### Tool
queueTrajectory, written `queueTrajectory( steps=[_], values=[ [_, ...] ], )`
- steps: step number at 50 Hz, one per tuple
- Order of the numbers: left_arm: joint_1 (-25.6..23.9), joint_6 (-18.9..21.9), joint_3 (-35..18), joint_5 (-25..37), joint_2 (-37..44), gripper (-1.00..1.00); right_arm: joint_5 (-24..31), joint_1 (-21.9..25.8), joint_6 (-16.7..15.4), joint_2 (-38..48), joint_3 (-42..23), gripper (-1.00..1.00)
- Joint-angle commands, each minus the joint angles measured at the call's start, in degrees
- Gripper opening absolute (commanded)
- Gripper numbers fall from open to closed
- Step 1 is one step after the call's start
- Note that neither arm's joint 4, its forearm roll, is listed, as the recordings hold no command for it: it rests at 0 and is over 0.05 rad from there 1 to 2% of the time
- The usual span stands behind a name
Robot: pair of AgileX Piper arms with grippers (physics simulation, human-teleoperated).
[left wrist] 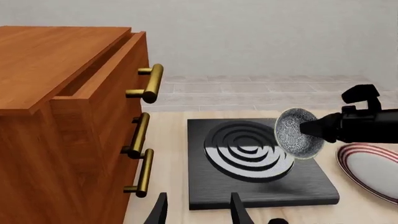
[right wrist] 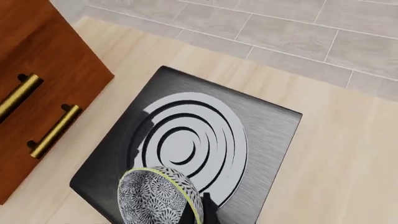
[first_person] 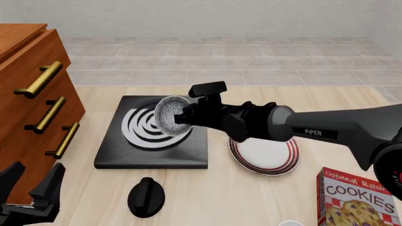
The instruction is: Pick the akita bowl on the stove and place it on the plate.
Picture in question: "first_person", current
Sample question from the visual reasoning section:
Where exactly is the white plate with red rings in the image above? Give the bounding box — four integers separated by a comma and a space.
227, 137, 301, 176

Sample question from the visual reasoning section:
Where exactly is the round black stove knob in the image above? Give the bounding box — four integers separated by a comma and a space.
127, 177, 166, 218

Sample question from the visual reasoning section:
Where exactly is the white mug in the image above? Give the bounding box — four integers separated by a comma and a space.
277, 219, 306, 226

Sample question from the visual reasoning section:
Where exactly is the wooden drawer with brass handle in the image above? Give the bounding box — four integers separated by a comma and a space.
0, 62, 80, 166
0, 90, 86, 206
0, 28, 72, 109

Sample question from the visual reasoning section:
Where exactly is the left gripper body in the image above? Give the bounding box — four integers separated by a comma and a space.
0, 202, 61, 226

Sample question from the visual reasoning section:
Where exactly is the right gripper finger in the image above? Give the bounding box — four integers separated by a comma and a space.
173, 112, 190, 124

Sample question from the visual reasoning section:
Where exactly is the flat black stove plate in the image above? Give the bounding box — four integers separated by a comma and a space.
94, 94, 209, 170

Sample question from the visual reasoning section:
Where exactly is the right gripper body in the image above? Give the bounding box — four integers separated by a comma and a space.
183, 103, 226, 133

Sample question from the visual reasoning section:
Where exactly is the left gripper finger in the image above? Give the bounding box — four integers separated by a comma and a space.
28, 162, 67, 208
0, 161, 26, 206

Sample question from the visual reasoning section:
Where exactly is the wooden cabinet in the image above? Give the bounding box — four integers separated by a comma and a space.
0, 23, 86, 206

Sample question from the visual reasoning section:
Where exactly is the brass drawer handle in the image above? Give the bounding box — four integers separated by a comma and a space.
24, 96, 67, 135
45, 122, 80, 160
13, 60, 64, 100

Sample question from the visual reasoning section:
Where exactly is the patterned black bowl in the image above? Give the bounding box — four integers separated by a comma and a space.
154, 94, 193, 136

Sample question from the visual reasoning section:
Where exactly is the oatmeal raisin cookies box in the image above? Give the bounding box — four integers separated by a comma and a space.
317, 166, 402, 226

